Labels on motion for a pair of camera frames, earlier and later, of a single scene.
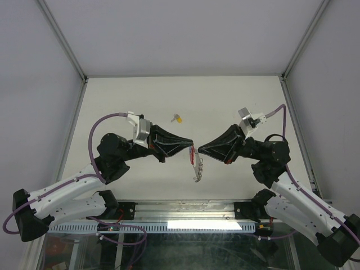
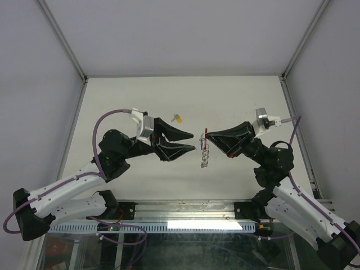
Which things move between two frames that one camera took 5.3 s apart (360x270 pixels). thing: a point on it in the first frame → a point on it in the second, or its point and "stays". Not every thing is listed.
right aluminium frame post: [320, 10] stays
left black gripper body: [137, 151] stays
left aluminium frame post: [58, 33] stays
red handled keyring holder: [197, 162] → [204, 162]
